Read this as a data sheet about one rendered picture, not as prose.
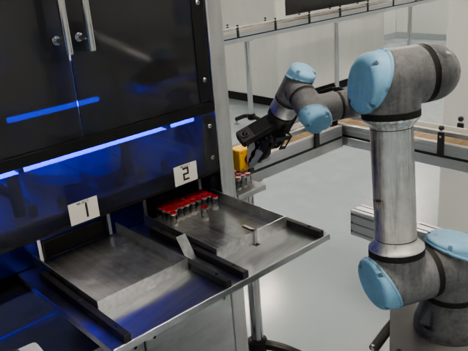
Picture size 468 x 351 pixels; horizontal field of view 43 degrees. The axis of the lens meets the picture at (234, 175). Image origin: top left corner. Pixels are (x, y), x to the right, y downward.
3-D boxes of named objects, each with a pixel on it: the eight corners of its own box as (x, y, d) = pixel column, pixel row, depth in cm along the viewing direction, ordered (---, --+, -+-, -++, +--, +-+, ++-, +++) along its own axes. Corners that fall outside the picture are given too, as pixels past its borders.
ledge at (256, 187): (211, 191, 207) (210, 186, 206) (239, 180, 214) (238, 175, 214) (238, 200, 197) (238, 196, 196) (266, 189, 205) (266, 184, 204)
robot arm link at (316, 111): (349, 108, 150) (330, 81, 157) (308, 115, 147) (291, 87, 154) (342, 131, 156) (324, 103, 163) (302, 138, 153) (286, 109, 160)
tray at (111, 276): (34, 266, 161) (31, 255, 160) (117, 232, 177) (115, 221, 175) (99, 314, 137) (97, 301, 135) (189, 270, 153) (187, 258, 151)
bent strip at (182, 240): (177, 256, 160) (175, 237, 158) (186, 253, 162) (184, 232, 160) (211, 274, 150) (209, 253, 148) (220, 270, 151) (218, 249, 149)
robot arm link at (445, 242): (491, 295, 131) (496, 239, 126) (439, 310, 127) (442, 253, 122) (455, 270, 141) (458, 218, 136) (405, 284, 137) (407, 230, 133)
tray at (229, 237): (144, 225, 180) (143, 214, 179) (211, 198, 196) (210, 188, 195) (217, 261, 156) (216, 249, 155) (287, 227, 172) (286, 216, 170)
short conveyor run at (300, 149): (219, 200, 204) (215, 156, 198) (191, 189, 215) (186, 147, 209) (345, 147, 245) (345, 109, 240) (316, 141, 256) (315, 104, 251)
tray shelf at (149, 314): (18, 280, 158) (17, 274, 158) (218, 197, 201) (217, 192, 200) (114, 358, 124) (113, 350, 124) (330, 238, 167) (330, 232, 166)
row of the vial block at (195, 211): (165, 224, 179) (163, 210, 178) (211, 205, 190) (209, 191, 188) (169, 226, 178) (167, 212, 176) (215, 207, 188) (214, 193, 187)
